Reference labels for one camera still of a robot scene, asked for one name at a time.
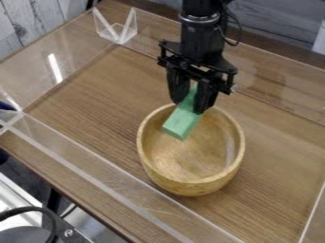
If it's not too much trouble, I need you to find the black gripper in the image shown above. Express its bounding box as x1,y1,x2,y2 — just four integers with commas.
158,13,238,114

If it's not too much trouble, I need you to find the green rectangular block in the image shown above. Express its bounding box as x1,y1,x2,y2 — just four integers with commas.
162,86,202,140

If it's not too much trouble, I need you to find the brown wooden bowl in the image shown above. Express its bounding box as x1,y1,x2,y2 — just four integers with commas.
136,103,245,196

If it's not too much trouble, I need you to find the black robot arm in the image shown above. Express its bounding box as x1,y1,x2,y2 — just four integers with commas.
158,0,238,114

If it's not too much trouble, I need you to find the black table leg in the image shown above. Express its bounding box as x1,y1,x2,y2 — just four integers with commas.
47,189,63,213

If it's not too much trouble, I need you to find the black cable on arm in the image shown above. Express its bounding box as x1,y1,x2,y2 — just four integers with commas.
215,9,243,47

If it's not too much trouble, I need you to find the clear acrylic enclosure wall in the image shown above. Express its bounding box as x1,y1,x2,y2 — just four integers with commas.
0,0,325,243

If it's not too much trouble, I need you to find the black cable bottom left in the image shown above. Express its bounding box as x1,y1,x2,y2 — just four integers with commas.
0,206,61,243

